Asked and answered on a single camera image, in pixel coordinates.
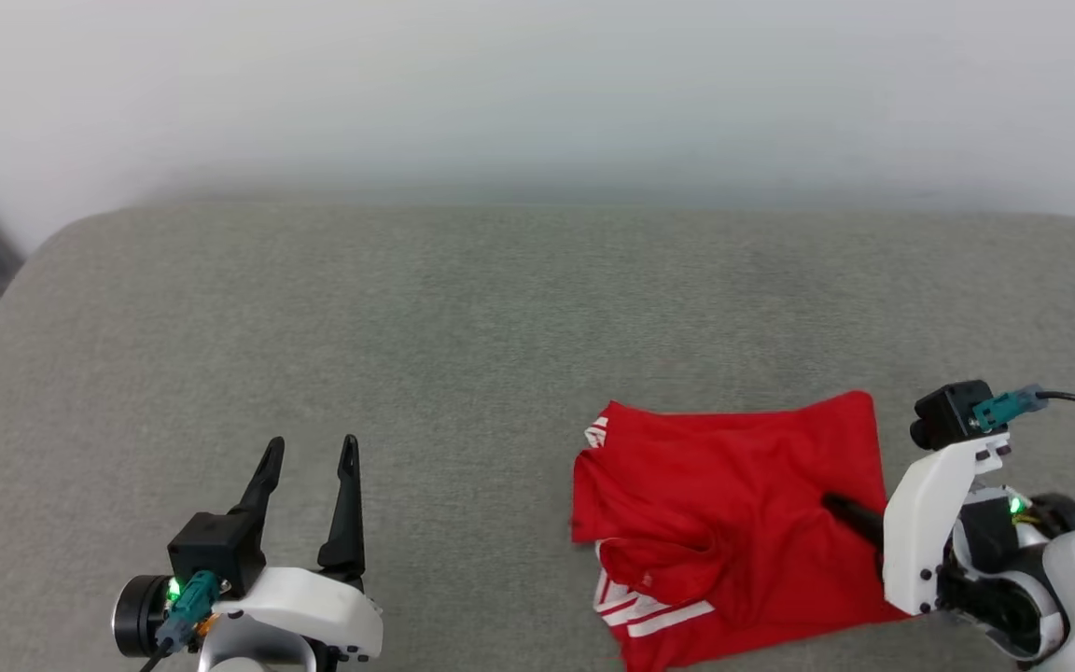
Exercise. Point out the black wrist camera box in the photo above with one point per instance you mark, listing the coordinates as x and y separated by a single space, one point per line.
216 551
948 415

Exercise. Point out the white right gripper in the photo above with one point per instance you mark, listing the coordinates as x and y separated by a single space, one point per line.
925 523

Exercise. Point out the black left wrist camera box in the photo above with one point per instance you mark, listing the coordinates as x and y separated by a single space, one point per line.
216 551

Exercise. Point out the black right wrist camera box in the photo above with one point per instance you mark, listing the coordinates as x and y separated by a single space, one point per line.
948 415

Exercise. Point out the grey fabric sofa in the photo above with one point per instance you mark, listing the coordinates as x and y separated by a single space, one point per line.
407 355

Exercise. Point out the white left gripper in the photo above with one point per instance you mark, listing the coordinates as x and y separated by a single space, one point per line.
314 607

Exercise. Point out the red sports shirt white stripes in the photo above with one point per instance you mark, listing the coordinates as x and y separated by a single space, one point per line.
733 485

